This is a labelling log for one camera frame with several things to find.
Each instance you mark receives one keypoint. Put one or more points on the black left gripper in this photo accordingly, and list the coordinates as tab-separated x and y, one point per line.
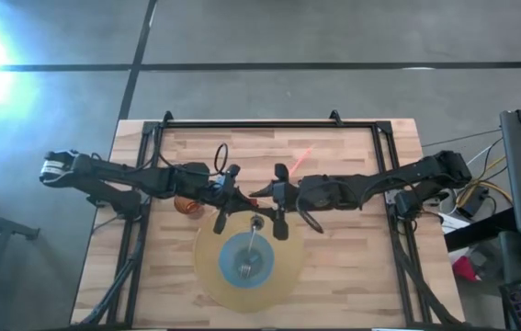
200	181

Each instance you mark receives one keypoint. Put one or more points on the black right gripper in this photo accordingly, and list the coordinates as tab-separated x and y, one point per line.
283	193

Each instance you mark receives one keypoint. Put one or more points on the orange drinking straw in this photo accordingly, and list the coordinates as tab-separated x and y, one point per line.
300	161

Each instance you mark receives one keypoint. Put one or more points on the amber translucent cup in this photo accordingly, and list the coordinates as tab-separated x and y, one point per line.
189	209

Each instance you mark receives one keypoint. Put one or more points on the light blue bowl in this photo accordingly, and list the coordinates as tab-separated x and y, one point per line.
230	266

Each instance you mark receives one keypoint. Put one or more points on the silver metal fork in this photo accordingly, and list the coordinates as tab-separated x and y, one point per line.
245	271

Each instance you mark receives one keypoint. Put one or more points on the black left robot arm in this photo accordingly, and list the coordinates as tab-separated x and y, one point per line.
117	177

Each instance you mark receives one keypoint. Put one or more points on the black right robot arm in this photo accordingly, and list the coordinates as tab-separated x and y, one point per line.
379	184

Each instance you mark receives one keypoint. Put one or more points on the yellow round plate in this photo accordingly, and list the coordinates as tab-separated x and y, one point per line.
246	299

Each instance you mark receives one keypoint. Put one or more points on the white box on floor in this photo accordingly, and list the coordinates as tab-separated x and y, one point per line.
455	224

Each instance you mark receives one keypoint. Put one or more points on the black power brick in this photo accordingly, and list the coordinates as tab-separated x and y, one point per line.
473	204

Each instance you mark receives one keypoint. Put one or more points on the red object on floor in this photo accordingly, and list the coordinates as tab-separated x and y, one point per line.
464	269

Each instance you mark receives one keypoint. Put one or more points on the black aluminium table frame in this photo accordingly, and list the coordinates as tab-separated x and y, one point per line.
264	124

